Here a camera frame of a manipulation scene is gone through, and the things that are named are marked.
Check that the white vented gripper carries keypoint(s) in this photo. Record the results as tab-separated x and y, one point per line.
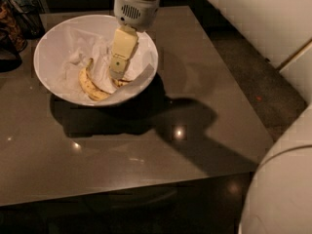
136	13

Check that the white crumpled paper liner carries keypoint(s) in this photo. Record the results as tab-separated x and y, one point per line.
84	45

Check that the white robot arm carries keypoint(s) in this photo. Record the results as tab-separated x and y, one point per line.
274	199

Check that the brown patterned jar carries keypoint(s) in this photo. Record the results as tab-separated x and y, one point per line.
9	23

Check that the spotted yellow banana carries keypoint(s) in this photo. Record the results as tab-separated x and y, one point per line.
88	87
120	83

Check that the white bowl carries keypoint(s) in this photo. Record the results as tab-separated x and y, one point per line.
53	48

